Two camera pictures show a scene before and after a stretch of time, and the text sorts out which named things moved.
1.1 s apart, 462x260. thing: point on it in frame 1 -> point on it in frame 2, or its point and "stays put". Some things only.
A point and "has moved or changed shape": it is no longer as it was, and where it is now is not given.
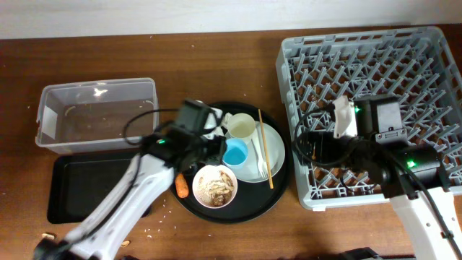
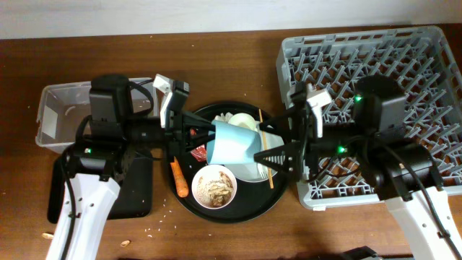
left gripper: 212,149 -> 175,130
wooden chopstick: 265,145 stays put
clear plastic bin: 95,115 stays put
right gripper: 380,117 -> 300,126
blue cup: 235,152 has moved or changed shape
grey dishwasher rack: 419,63 stays put
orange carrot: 182,186 stays put
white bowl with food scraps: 214,186 stays put
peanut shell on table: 48,235 stays put
